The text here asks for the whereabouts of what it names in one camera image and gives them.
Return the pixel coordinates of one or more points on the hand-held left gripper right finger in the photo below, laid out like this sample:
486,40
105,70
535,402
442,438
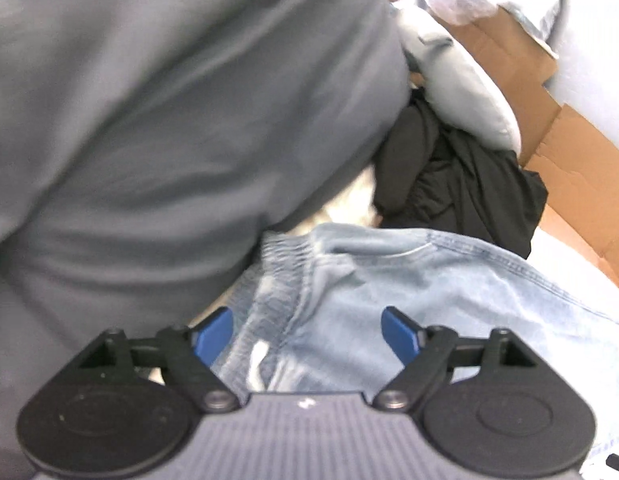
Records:
399,334

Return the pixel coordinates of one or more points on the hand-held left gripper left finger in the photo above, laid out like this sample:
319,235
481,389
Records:
214,334

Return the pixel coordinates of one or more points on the black garment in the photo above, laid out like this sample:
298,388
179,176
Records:
454,185

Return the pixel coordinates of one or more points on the flat brown cardboard sheet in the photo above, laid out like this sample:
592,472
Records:
574,180

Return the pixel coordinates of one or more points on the grey neck pillow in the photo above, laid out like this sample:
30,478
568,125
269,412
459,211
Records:
464,95

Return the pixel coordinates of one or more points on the grey washing machine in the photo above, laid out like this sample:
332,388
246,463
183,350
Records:
599,60

